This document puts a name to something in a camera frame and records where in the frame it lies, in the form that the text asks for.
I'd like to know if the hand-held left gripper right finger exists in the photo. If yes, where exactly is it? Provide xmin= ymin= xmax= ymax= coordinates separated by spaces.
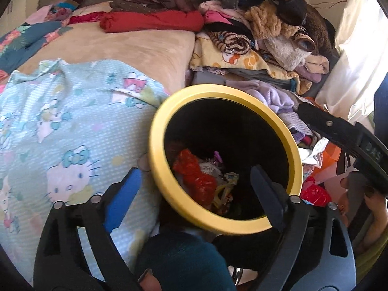
xmin=250 ymin=164 xmax=357 ymax=291

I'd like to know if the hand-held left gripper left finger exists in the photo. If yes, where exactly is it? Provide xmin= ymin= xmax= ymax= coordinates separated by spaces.
xmin=33 ymin=167 xmax=143 ymax=291

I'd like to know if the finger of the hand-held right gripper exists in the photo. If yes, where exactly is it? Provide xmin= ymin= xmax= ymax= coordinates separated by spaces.
xmin=298 ymin=102 xmax=362 ymax=153

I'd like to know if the yellow candy wrapper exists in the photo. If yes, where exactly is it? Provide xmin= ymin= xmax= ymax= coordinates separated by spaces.
xmin=215 ymin=173 xmax=240 ymax=210

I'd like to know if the yellow rimmed black trash bin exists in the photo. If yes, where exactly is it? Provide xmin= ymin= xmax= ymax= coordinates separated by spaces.
xmin=148 ymin=84 xmax=304 ymax=234

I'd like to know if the red plastic bag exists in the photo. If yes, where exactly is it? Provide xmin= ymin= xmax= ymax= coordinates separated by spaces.
xmin=173 ymin=149 xmax=217 ymax=205

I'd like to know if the person's right forearm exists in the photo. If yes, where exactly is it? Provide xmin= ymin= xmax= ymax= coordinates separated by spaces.
xmin=355 ymin=215 xmax=388 ymax=279

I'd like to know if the person's right hand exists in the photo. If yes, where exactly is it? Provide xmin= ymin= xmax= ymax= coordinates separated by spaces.
xmin=364 ymin=189 xmax=388 ymax=238

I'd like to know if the white cloth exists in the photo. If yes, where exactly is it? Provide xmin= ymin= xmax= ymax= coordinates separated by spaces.
xmin=300 ymin=138 xmax=329 ymax=167

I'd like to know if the orange plastic bag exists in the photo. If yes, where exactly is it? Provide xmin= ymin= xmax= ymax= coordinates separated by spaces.
xmin=321 ymin=144 xmax=344 ymax=173

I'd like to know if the red crinkled packet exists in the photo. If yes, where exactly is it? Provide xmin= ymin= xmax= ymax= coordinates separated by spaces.
xmin=301 ymin=177 xmax=332 ymax=208

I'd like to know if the dark blue garment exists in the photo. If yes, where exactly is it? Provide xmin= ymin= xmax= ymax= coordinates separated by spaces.
xmin=374 ymin=73 xmax=388 ymax=134

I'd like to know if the lavender fleece garment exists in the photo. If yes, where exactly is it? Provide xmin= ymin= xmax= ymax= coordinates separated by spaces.
xmin=227 ymin=80 xmax=296 ymax=114

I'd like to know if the white curtain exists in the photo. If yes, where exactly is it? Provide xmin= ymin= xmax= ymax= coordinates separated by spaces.
xmin=317 ymin=0 xmax=388 ymax=122

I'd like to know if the person's teal trouser leg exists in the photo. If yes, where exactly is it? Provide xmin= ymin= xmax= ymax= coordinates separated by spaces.
xmin=135 ymin=232 xmax=235 ymax=291

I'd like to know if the light blue cartoon cat blanket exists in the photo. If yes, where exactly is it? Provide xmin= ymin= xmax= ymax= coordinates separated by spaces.
xmin=0 ymin=58 xmax=172 ymax=282

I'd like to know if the yellow cartoon blanket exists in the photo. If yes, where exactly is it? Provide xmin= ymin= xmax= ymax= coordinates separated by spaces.
xmin=189 ymin=33 xmax=313 ymax=96

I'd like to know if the pile of folded clothes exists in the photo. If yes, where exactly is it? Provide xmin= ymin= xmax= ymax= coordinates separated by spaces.
xmin=111 ymin=0 xmax=337 ymax=82

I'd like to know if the beige bed sheet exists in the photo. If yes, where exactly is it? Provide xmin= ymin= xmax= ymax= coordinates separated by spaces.
xmin=12 ymin=1 xmax=196 ymax=94

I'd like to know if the red folded cloth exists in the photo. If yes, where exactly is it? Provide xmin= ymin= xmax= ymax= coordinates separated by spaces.
xmin=100 ymin=10 xmax=204 ymax=34

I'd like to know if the teal floral quilt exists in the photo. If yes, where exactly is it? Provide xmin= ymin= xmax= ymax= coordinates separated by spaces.
xmin=0 ymin=21 xmax=73 ymax=73

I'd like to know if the dark red patterned cloth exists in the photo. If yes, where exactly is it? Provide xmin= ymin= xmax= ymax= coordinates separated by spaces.
xmin=68 ymin=11 xmax=106 ymax=25

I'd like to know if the pink pillow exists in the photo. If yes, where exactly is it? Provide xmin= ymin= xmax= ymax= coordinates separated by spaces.
xmin=24 ymin=9 xmax=52 ymax=26

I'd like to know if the striped pillow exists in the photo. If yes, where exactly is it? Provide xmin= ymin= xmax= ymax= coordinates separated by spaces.
xmin=44 ymin=0 xmax=93 ymax=22

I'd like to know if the thin wall cable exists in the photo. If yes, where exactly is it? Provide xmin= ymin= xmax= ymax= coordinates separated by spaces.
xmin=309 ymin=1 xmax=346 ymax=9

